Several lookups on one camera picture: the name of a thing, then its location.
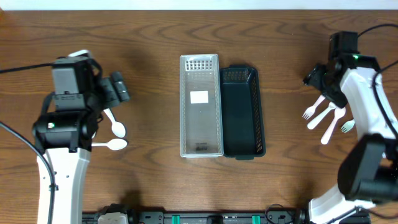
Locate white fork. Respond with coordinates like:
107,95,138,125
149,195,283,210
302,95,325,119
307,102,336,129
340,119,355,133

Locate white spoon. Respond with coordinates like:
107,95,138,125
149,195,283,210
321,108,346,145

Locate white spoon bowl down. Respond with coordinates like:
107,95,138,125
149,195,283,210
103,108,126,138

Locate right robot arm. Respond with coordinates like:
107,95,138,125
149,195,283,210
296,31,397,223

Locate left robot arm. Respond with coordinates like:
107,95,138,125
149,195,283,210
32,50,130,223

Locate white spoon lying sideways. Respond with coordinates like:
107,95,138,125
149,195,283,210
91,138,128,151

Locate clear plastic basket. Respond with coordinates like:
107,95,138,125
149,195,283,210
180,54,224,158

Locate black plastic basket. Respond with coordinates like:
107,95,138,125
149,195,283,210
220,65,266,160

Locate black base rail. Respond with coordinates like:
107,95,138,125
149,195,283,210
81,203,371,224

